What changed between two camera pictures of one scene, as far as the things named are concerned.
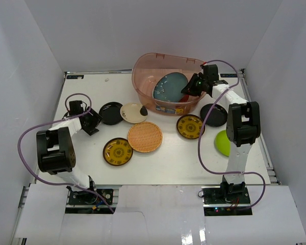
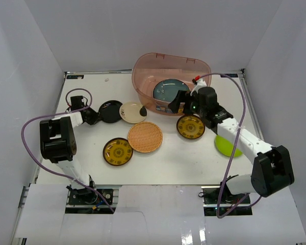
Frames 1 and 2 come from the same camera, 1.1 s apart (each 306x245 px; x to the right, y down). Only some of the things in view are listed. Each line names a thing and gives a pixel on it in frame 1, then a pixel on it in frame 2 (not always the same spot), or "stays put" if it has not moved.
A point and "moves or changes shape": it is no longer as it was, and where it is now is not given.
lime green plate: x=223 y=143 stays put
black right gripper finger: x=195 y=86 -> x=180 y=97
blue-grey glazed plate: x=169 y=87 moves or changes shape
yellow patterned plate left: x=118 y=151 stays put
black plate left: x=110 y=112 stays put
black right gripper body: x=205 y=81 -> x=192 y=105
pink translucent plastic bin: x=149 y=68 stays put
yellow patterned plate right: x=190 y=126 stays put
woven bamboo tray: x=145 y=137 stays put
